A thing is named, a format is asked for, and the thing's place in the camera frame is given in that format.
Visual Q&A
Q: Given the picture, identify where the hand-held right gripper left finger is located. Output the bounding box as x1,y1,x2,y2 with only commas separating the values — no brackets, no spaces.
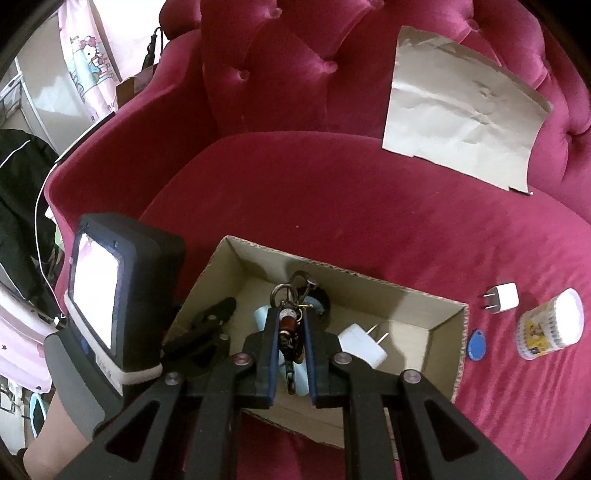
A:
55,311,283,480

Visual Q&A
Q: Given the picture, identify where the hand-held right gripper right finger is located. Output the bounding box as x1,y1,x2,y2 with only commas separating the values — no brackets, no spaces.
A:
302,311,527,480

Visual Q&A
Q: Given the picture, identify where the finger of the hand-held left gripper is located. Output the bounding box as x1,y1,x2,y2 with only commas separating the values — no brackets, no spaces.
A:
185,296,238,335
159,330,232,370

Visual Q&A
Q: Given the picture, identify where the metal keychain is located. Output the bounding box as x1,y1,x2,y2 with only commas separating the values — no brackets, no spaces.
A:
270,271,319,395

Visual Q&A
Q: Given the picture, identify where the large white charger plug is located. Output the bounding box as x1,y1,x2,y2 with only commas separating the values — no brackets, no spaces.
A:
337,322,389,370

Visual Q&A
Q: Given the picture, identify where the black glossy ball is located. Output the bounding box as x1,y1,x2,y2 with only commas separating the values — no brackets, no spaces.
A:
304,288,331,325

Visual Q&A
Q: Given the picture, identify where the cardboard box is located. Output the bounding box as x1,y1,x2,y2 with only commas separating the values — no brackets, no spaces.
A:
161,235,471,450

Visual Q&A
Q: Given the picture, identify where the small white charger plug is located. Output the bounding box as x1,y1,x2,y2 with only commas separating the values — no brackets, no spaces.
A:
482,283,519,316

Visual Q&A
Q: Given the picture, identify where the cotton swab container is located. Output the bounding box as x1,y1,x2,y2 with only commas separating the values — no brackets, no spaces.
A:
516,288,585,361

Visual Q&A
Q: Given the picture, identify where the person's left forearm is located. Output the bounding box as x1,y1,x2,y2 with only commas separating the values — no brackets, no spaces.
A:
21,388,95,480

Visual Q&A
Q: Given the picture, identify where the pink cloth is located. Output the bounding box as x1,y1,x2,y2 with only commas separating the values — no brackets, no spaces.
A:
0,286,52,393

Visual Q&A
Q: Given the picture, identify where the black jacket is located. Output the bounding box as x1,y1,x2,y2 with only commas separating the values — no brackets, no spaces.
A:
0,129,61,315

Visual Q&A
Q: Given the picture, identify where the blue oval key tag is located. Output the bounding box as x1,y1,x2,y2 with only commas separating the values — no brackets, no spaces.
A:
466,328,486,360

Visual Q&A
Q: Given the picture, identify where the red velvet sofa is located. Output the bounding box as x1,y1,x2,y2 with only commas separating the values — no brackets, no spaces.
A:
44,0,591,480

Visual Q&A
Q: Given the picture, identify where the brown carton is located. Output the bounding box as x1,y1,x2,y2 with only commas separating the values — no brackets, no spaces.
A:
115,65,158,109

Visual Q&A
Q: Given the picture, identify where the cartoon print curtain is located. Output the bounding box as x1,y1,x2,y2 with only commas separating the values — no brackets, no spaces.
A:
58,0,125,125

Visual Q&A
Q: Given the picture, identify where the brown paper sheet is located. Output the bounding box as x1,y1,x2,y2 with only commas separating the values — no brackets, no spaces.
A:
382,25,554,195

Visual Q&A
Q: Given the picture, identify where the white cable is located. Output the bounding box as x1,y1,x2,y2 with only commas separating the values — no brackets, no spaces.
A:
33,157,70,324

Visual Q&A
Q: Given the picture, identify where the black cable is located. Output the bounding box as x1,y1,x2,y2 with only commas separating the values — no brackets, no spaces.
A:
143,25,164,70

